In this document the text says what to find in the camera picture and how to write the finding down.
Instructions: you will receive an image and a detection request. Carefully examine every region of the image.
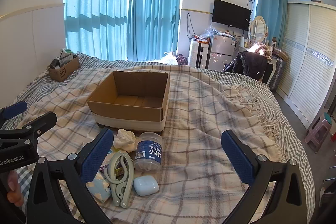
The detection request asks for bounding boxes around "light blue earbud case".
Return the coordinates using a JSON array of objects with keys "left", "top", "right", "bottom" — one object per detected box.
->
[{"left": 133, "top": 176, "right": 160, "bottom": 196}]

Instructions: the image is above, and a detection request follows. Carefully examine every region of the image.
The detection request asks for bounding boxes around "silver fridge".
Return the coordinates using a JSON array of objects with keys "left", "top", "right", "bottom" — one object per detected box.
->
[{"left": 207, "top": 32, "right": 238, "bottom": 70}]

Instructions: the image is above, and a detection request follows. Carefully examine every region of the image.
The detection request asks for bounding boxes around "plaid fringed blanket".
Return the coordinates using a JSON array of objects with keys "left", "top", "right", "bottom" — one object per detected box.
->
[{"left": 5, "top": 65, "right": 302, "bottom": 224}]

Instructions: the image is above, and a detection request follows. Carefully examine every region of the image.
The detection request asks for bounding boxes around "clear jar with blue label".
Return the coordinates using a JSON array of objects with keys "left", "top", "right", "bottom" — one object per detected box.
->
[{"left": 134, "top": 132, "right": 164, "bottom": 171}]

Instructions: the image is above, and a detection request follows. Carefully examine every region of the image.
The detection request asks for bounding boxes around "black wall television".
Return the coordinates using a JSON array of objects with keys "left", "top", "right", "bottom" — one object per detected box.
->
[{"left": 212, "top": 0, "right": 251, "bottom": 31}]

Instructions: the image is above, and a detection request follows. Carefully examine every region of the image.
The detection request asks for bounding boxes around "clear plastic bag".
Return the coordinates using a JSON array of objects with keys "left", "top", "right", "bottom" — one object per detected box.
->
[{"left": 201, "top": 25, "right": 219, "bottom": 39}]

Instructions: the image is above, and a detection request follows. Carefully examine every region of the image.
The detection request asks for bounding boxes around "white slatted wardrobe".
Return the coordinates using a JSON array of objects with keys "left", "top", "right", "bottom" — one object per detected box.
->
[{"left": 276, "top": 1, "right": 336, "bottom": 130}]

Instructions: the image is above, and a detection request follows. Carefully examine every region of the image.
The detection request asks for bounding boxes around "white oval mirror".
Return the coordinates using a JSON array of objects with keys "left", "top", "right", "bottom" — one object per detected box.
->
[{"left": 249, "top": 16, "right": 269, "bottom": 44}]

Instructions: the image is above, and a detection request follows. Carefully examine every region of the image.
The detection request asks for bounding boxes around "pink cloth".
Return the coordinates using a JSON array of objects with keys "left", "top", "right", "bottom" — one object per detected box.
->
[{"left": 248, "top": 44, "right": 271, "bottom": 56}]

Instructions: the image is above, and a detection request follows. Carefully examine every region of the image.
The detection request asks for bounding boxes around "blue patterned tissue packet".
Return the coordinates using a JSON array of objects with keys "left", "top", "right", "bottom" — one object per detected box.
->
[{"left": 87, "top": 170, "right": 112, "bottom": 203}]

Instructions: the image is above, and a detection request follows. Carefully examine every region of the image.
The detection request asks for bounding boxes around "black wall cable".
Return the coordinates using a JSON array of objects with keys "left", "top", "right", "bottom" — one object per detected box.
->
[{"left": 186, "top": 13, "right": 195, "bottom": 40}]

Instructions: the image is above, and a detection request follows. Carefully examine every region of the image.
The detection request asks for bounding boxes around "narrow blue curtain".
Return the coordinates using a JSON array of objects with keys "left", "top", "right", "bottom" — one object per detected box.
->
[{"left": 127, "top": 0, "right": 183, "bottom": 62}]

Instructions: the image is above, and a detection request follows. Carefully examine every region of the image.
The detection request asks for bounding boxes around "purple packet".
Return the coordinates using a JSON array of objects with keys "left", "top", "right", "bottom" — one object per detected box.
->
[{"left": 99, "top": 162, "right": 126, "bottom": 177}]

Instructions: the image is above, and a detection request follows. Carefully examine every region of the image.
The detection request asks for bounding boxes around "person's left hand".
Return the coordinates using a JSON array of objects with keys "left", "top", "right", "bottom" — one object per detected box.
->
[{"left": 7, "top": 170, "right": 25, "bottom": 207}]

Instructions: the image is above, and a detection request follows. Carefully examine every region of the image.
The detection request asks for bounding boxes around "wide blue curtain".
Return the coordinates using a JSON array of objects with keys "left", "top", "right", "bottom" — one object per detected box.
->
[{"left": 64, "top": 0, "right": 132, "bottom": 60}]

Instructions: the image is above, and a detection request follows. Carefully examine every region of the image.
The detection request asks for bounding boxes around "white plastic bag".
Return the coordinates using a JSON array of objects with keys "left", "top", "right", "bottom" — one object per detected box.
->
[{"left": 160, "top": 51, "right": 179, "bottom": 65}]

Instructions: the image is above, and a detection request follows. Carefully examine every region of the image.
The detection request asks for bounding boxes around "white and green carton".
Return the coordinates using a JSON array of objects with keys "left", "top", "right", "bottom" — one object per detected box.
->
[{"left": 59, "top": 48, "right": 74, "bottom": 60}]

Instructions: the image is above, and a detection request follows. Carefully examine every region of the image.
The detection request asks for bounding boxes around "white headboard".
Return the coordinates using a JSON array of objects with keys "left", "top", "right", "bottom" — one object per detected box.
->
[{"left": 0, "top": 3, "right": 66, "bottom": 76}]

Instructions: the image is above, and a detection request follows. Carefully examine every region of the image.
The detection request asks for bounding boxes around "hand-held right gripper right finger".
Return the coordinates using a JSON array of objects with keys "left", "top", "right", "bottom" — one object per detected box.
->
[{"left": 220, "top": 130, "right": 307, "bottom": 224}]

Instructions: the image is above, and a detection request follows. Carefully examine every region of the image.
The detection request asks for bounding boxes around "white suitcase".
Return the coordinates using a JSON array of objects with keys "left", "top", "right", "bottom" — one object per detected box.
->
[{"left": 188, "top": 39, "right": 210, "bottom": 68}]

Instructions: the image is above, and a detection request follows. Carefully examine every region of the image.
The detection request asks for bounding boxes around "small cardboard box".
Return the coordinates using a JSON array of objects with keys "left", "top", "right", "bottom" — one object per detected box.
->
[{"left": 47, "top": 55, "right": 81, "bottom": 82}]

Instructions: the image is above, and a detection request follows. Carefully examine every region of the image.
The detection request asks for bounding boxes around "large cardboard box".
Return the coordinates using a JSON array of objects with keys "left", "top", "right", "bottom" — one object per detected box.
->
[{"left": 87, "top": 70, "right": 171, "bottom": 134}]

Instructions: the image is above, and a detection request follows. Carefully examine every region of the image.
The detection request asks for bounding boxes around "blue curtain beside wardrobe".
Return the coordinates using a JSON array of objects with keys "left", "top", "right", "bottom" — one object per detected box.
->
[{"left": 256, "top": 0, "right": 288, "bottom": 49}]

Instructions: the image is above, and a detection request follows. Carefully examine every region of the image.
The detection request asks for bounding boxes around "dark jacket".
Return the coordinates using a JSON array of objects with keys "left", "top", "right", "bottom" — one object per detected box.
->
[{"left": 223, "top": 51, "right": 268, "bottom": 81}]

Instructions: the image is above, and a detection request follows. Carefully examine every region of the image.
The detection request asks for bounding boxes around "white tissue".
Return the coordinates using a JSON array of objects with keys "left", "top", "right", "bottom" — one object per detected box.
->
[{"left": 113, "top": 129, "right": 137, "bottom": 153}]

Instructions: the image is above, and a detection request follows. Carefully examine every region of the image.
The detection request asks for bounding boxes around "pink plastic stool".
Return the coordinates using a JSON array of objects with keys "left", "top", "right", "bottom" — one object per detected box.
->
[{"left": 304, "top": 112, "right": 336, "bottom": 153}]

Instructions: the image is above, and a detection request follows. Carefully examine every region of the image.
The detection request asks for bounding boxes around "green folding hanger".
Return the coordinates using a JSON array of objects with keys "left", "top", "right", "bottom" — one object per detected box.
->
[{"left": 104, "top": 151, "right": 135, "bottom": 209}]

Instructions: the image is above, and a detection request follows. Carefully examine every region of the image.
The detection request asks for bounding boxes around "checked bed sheet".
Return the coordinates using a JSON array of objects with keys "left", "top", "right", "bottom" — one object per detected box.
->
[{"left": 0, "top": 52, "right": 315, "bottom": 224}]

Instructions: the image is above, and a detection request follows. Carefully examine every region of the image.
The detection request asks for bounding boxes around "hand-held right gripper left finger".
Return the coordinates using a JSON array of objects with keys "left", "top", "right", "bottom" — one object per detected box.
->
[{"left": 25, "top": 127, "right": 114, "bottom": 224}]

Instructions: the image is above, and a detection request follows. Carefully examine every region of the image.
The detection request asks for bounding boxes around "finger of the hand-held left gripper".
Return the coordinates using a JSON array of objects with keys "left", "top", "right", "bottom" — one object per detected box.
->
[
  {"left": 0, "top": 101, "right": 28, "bottom": 122},
  {"left": 0, "top": 112, "right": 58, "bottom": 147}
]

